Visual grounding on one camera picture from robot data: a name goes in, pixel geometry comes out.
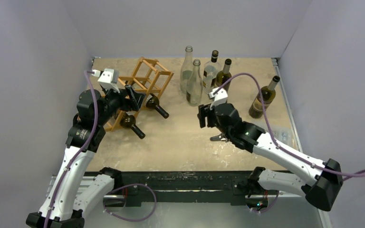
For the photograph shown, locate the olive green wine bottle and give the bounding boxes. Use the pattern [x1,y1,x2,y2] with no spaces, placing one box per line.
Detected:
[215,58,232,87]

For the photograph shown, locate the dark labelled wine bottle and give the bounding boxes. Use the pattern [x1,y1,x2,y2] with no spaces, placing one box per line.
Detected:
[145,93,169,119]

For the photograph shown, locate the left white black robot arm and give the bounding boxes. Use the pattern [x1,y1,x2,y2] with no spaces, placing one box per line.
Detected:
[26,85,146,228]

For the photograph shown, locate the dark bottle in lower rack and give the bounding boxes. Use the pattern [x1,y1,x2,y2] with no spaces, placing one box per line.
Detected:
[117,112,145,139]

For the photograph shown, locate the clear liquor bottle black cap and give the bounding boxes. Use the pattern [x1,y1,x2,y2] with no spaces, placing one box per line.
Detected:
[202,50,221,94]

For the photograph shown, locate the wooden wine rack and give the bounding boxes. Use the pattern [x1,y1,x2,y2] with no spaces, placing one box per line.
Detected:
[105,57,174,132]

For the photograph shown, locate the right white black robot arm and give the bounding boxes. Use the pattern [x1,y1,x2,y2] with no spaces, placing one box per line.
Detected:
[197,103,344,211]

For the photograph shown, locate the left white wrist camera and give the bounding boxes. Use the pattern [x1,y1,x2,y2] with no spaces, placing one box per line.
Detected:
[91,68,120,93]

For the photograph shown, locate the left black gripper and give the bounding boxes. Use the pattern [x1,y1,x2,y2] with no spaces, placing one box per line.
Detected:
[96,84,145,125]

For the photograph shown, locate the clear bottle front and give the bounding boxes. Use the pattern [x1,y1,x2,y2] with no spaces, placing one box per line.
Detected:
[186,59,202,106]

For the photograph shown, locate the green wine bottle far right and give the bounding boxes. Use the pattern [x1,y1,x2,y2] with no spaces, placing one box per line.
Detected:
[249,76,280,119]

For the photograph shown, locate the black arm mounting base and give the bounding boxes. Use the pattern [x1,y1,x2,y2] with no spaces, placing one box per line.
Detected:
[85,171,279,209]

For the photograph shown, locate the tall clear bottle back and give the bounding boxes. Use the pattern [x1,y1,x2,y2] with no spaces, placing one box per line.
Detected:
[180,46,193,94]

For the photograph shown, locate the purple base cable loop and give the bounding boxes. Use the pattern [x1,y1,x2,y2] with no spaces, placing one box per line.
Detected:
[103,183,159,223]

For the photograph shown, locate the clear plastic parts box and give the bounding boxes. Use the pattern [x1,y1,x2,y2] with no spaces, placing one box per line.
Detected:
[272,126,297,149]

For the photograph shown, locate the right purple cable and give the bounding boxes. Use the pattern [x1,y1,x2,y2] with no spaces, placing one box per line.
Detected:
[213,73,365,182]

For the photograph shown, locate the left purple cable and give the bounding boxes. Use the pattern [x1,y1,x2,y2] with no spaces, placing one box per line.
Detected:
[42,69,100,228]

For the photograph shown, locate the black pruning shears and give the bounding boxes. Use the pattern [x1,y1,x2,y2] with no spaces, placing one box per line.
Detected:
[210,133,229,142]

